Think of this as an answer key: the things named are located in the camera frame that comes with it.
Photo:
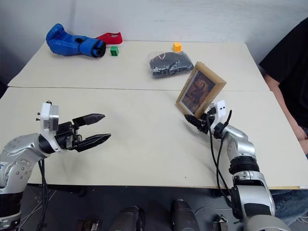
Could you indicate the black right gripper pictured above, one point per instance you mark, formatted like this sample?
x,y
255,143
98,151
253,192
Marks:
x,y
204,122

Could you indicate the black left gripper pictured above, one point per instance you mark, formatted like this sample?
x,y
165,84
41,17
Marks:
x,y
65,137

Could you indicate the wooden picture frame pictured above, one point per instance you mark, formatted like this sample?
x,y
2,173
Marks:
x,y
199,90

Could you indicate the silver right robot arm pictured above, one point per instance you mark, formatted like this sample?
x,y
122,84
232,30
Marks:
x,y
247,168

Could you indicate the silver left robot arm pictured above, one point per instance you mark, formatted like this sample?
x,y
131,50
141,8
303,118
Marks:
x,y
16,154

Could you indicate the person's bare forearm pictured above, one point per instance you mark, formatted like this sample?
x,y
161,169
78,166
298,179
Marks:
x,y
286,103

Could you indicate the clear bag of black items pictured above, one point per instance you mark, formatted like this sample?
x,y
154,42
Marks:
x,y
168,63

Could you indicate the orange cube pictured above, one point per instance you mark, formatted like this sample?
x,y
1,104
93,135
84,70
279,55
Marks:
x,y
177,47

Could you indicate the green cube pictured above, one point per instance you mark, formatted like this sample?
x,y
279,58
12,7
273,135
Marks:
x,y
114,51

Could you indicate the blue boxing glove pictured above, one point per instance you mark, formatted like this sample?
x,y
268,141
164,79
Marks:
x,y
69,43

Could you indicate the red canvas shoe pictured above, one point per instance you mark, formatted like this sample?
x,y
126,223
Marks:
x,y
110,39

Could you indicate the person in black t-shirt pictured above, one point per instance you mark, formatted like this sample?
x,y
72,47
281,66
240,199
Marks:
x,y
286,72

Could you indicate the small brown metal device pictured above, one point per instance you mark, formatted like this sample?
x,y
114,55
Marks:
x,y
220,222

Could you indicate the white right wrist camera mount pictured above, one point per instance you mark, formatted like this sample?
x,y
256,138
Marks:
x,y
220,110

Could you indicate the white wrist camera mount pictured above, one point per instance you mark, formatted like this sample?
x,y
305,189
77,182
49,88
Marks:
x,y
48,118
220,110

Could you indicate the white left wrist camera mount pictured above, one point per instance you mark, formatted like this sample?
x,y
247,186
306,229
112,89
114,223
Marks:
x,y
48,118

